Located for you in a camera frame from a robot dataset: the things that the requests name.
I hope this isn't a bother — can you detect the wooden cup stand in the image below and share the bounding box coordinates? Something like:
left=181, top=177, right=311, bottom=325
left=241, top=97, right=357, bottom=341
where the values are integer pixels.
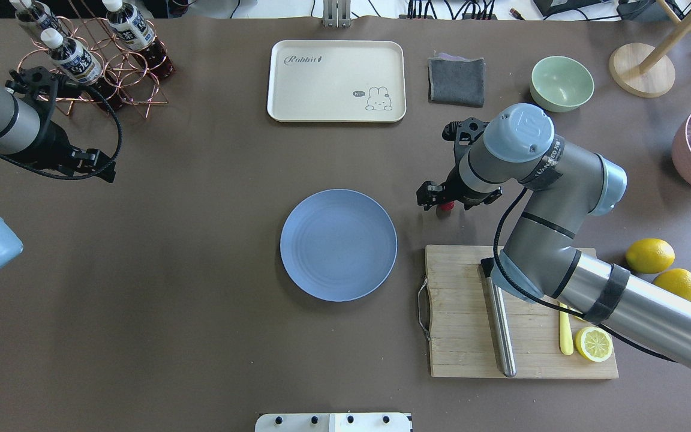
left=608, top=0, right=691, bottom=98

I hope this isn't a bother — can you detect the tea bottle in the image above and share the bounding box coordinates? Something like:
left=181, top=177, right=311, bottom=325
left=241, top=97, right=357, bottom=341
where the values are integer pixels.
left=102, top=1, right=175, bottom=80
left=9, top=0, right=71, bottom=44
left=40, top=28, right=125, bottom=111

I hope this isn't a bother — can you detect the green bowl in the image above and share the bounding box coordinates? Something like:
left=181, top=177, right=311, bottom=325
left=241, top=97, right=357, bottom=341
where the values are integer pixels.
left=530, top=56, right=595, bottom=113

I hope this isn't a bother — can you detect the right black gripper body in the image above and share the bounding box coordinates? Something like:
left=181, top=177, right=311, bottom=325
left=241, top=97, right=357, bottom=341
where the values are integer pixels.
left=442, top=169, right=502, bottom=211

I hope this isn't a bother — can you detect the aluminium frame post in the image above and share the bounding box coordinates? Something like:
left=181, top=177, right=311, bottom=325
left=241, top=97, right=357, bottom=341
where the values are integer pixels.
left=322, top=0, right=351, bottom=28

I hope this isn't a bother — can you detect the copper wire bottle rack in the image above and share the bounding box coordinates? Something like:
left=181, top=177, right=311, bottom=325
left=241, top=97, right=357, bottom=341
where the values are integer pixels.
left=31, top=1, right=168, bottom=116

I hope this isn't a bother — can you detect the lemon whole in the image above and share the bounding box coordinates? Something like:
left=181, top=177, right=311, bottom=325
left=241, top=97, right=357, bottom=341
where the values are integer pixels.
left=624, top=238, right=675, bottom=274
left=653, top=268, right=691, bottom=301

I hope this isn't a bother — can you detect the tea bottle back left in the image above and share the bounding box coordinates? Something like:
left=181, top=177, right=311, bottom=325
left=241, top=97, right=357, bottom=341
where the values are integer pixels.
left=9, top=0, right=71, bottom=44

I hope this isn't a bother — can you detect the wooden cutting board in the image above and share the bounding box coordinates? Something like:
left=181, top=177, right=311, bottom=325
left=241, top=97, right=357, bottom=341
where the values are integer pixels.
left=425, top=244, right=618, bottom=380

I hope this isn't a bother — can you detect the tea bottle front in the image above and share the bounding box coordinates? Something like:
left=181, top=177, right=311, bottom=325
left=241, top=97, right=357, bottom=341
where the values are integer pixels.
left=40, top=28, right=125, bottom=111

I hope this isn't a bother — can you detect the yellow plastic knife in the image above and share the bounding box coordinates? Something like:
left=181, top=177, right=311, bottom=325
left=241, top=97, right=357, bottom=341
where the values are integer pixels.
left=558, top=303, right=574, bottom=356

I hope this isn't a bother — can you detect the grey folded cloth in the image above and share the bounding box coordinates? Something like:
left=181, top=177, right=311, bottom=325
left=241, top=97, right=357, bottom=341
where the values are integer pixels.
left=428, top=52, right=486, bottom=107

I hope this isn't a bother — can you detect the steel muddler black tip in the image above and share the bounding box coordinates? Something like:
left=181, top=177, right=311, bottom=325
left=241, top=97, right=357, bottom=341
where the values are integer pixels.
left=480, top=257, right=516, bottom=378

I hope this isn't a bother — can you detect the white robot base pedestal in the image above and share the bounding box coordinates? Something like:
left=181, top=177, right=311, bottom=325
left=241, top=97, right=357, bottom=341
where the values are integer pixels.
left=254, top=411, right=414, bottom=431

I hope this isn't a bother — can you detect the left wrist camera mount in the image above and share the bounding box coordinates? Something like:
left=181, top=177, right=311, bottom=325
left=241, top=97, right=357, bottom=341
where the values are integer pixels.
left=5, top=67, right=82, bottom=103

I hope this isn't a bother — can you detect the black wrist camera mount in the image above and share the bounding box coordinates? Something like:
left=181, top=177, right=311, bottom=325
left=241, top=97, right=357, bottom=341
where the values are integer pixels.
left=441, top=117, right=489, bottom=164

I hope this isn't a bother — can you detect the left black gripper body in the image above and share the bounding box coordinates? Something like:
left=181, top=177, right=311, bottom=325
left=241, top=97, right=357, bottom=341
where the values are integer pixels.
left=25, top=123, right=81, bottom=176

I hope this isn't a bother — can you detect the blue plate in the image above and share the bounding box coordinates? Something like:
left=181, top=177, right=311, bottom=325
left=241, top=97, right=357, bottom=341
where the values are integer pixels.
left=280, top=188, right=398, bottom=302

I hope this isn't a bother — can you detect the lemon lower whole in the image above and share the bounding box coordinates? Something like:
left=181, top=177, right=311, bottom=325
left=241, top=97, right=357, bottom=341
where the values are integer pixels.
left=653, top=268, right=691, bottom=301

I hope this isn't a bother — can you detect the lemon half lower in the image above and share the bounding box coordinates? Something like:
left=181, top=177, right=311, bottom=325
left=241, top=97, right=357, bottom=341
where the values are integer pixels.
left=574, top=326, right=614, bottom=362

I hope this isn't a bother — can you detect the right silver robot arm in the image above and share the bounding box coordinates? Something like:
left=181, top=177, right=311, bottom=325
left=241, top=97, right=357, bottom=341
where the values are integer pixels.
left=416, top=103, right=691, bottom=369

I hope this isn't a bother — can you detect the cream rabbit tray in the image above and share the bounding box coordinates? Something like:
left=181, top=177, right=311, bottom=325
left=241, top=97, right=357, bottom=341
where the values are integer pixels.
left=266, top=40, right=407, bottom=123

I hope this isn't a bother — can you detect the lemon upper whole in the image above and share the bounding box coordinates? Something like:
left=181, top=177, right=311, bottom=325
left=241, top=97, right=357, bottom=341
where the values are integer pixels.
left=624, top=238, right=675, bottom=274

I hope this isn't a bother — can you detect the tea bottle back right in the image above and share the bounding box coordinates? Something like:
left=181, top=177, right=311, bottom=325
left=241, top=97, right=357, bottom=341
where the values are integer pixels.
left=102, top=1, right=175, bottom=80

